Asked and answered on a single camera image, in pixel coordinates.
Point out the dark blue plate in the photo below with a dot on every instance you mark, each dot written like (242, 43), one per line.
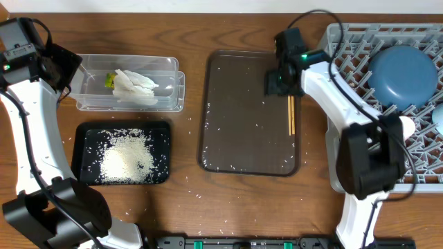
(402, 76)

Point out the clear plastic bin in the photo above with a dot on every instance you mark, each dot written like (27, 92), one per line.
(89, 90)

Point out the dark brown serving tray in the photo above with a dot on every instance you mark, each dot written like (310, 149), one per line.
(244, 131)

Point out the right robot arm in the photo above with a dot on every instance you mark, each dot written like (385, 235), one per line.
(369, 159)

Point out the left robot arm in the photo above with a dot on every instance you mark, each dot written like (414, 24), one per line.
(52, 209)

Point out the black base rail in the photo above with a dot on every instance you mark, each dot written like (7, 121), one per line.
(309, 242)

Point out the yellow green snack wrapper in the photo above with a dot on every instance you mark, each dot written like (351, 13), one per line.
(109, 81)

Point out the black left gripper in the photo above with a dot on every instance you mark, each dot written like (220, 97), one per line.
(68, 63)

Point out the pile of white rice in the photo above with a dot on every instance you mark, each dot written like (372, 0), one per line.
(128, 159)

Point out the cream white cup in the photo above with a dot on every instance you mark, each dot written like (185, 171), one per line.
(408, 126)

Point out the light blue bowl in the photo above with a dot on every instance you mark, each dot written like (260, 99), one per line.
(437, 118)

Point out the grey dishwasher rack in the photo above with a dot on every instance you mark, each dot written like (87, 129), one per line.
(357, 44)

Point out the wooden chopstick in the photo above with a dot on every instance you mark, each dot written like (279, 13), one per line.
(293, 122)
(289, 110)

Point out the black waste tray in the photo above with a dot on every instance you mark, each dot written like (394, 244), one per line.
(121, 155)

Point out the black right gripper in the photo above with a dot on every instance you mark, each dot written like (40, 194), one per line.
(274, 85)

